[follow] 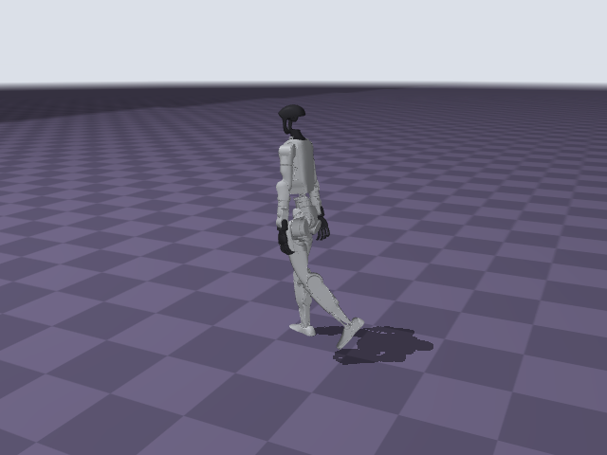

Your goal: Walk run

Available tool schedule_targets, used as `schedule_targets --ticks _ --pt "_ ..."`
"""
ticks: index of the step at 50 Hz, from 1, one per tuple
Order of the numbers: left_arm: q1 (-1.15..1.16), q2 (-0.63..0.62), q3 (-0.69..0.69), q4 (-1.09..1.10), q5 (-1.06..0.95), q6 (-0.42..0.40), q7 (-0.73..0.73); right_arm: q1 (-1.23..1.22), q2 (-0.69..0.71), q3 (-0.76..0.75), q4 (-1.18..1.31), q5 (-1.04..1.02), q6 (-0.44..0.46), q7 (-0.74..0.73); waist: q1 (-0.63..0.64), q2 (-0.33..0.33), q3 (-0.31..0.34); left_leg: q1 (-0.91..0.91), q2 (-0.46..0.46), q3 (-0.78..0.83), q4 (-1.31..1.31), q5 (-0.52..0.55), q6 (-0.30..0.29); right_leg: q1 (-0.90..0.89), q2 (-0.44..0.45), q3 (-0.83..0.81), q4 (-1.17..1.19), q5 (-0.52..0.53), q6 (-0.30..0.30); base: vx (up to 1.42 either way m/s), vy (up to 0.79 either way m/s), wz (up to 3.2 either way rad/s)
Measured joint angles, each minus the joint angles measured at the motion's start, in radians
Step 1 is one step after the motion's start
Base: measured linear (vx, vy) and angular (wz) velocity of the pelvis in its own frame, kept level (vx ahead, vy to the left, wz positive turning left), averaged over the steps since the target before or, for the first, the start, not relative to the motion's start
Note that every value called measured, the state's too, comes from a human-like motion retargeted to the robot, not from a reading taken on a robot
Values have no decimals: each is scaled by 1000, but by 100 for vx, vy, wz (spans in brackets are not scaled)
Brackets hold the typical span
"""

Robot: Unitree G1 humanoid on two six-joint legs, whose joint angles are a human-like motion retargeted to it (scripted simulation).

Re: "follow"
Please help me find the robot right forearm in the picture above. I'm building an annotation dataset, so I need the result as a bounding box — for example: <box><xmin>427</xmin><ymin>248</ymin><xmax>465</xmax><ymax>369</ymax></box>
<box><xmin>309</xmin><ymin>179</ymin><xmax>322</xmax><ymax>215</ymax></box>

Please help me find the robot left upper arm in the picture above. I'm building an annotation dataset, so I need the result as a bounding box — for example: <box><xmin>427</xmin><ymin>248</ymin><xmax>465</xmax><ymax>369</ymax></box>
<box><xmin>276</xmin><ymin>143</ymin><xmax>296</xmax><ymax>191</ymax></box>

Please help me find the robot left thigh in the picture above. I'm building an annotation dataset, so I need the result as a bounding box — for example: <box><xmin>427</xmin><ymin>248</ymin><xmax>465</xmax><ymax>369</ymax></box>
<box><xmin>286</xmin><ymin>215</ymin><xmax>323</xmax><ymax>290</ymax></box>

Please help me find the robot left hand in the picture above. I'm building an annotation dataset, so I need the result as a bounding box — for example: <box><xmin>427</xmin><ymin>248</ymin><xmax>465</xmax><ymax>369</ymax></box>
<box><xmin>277</xmin><ymin>219</ymin><xmax>295</xmax><ymax>255</ymax></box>

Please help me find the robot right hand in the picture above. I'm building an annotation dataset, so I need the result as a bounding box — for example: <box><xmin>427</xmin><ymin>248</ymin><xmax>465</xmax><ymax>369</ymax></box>
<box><xmin>312</xmin><ymin>207</ymin><xmax>330</xmax><ymax>241</ymax></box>

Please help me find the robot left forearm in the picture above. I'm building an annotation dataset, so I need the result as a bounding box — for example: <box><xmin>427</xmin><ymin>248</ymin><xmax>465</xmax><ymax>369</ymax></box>
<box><xmin>276</xmin><ymin>181</ymin><xmax>291</xmax><ymax>228</ymax></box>

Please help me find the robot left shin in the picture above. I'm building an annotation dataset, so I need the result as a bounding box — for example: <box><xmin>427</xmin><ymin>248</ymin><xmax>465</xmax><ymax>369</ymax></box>
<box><xmin>304</xmin><ymin>275</ymin><xmax>352</xmax><ymax>330</ymax></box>

